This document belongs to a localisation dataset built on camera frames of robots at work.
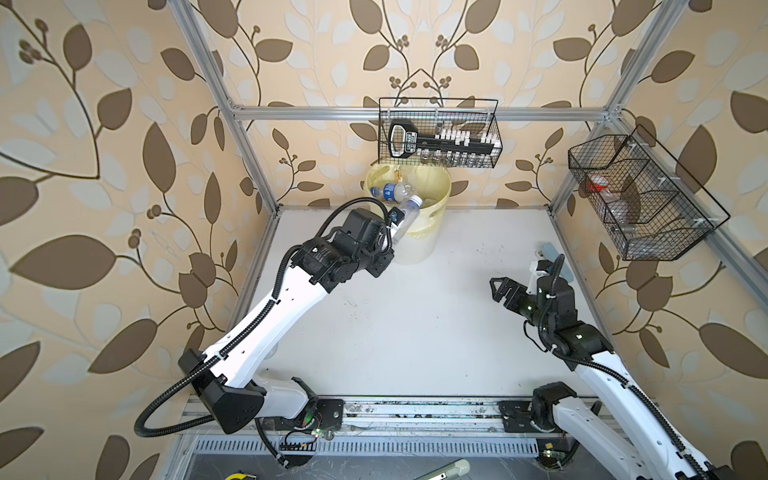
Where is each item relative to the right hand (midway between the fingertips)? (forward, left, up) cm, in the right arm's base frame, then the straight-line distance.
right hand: (503, 287), depth 79 cm
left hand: (+5, +33, +15) cm, 37 cm away
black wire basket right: (+11, -35, +17) cm, 40 cm away
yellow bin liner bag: (+37, +15, +5) cm, 41 cm away
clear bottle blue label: (+26, +28, +12) cm, 40 cm away
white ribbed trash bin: (+17, +21, +3) cm, 27 cm away
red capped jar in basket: (+22, -27, +17) cm, 39 cm away
